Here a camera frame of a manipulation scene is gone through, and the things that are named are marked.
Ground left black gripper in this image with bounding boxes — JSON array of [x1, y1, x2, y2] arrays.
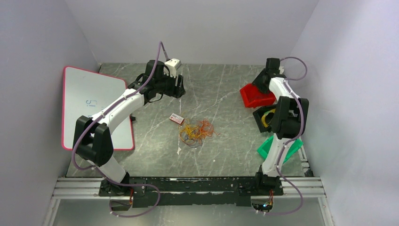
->
[[155, 69, 186, 99]]

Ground orange yellow cables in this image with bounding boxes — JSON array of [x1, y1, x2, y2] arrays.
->
[[178, 118, 220, 148]]

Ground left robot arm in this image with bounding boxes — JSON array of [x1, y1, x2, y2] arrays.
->
[[72, 58, 185, 196]]

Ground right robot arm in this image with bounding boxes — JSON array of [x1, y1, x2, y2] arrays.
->
[[253, 58, 309, 195]]

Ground small red white box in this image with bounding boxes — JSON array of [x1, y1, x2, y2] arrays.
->
[[169, 113, 185, 125]]

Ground white board pink rim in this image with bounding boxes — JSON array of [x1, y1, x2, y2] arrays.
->
[[61, 66, 127, 151]]

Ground red plastic bin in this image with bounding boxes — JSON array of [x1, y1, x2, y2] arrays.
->
[[239, 83, 276, 108]]

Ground black plastic bin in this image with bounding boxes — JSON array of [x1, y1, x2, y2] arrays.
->
[[252, 105, 276, 133]]

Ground green plastic bin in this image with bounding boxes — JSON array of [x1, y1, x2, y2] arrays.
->
[[257, 136, 303, 163]]

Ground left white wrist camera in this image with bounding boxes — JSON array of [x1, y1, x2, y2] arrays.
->
[[164, 58, 182, 78]]

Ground yellow cable coil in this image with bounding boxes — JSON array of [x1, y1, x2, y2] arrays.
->
[[261, 109, 277, 129]]

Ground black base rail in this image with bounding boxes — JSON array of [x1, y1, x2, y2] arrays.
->
[[98, 173, 284, 208]]

